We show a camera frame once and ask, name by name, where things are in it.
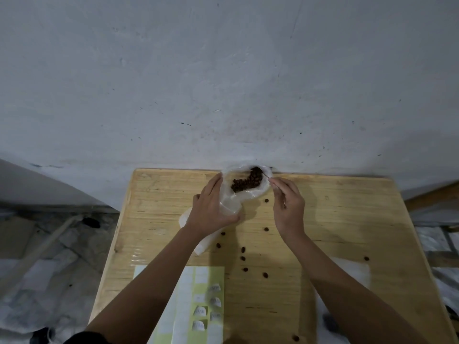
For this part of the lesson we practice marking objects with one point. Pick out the white grey cabinet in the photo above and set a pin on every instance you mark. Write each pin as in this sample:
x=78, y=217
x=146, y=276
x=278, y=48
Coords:
x=43, y=189

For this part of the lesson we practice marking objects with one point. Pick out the person's black shirt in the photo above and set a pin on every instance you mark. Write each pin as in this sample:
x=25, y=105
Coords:
x=86, y=338

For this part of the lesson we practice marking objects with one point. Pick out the metal spoon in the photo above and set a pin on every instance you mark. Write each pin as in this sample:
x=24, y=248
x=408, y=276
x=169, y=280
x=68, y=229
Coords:
x=266, y=175

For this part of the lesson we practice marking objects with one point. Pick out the light wooden side table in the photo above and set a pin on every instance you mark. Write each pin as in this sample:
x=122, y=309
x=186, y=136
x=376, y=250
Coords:
x=434, y=197

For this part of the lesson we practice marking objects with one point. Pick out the person's right forearm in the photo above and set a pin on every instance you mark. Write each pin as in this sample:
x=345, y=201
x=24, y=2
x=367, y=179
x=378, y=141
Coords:
x=351, y=293

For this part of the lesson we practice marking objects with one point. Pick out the person's left forearm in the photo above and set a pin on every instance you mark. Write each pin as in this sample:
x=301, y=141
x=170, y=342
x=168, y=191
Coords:
x=150, y=290

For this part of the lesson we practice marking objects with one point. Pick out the large clear plastic bag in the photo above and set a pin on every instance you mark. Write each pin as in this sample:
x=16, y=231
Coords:
x=265, y=186

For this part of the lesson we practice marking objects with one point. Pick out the person's left hand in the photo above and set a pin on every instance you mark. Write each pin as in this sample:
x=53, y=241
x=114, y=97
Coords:
x=208, y=214

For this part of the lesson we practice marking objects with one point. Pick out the person's right hand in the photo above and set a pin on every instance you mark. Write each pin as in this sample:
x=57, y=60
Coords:
x=290, y=214

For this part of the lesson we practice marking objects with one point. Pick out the small black floor object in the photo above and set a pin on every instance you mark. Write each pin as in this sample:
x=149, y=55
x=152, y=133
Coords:
x=40, y=335
x=452, y=313

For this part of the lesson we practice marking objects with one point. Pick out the wooden stick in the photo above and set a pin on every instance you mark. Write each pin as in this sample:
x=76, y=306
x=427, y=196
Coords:
x=36, y=254

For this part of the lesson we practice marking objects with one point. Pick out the dark floor debris lump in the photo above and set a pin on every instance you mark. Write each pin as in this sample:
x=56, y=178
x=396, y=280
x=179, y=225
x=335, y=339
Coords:
x=91, y=222

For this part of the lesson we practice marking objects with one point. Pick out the pale yellow label sheet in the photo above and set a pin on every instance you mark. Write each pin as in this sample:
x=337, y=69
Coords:
x=201, y=275

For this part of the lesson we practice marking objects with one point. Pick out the small translucent plastic bag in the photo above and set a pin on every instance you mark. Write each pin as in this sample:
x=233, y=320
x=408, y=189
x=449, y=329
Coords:
x=229, y=204
x=355, y=274

